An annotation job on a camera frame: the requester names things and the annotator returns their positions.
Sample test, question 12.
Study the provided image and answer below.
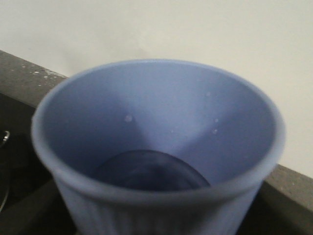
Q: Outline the light blue ribbed cup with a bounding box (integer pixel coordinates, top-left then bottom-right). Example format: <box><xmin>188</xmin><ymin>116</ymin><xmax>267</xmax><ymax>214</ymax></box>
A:
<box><xmin>31</xmin><ymin>59</ymin><xmax>286</xmax><ymax>235</ymax></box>

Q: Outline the black glass gas stove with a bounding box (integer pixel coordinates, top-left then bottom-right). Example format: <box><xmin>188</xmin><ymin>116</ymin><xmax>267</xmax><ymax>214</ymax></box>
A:
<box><xmin>0</xmin><ymin>94</ymin><xmax>77</xmax><ymax>235</ymax></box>

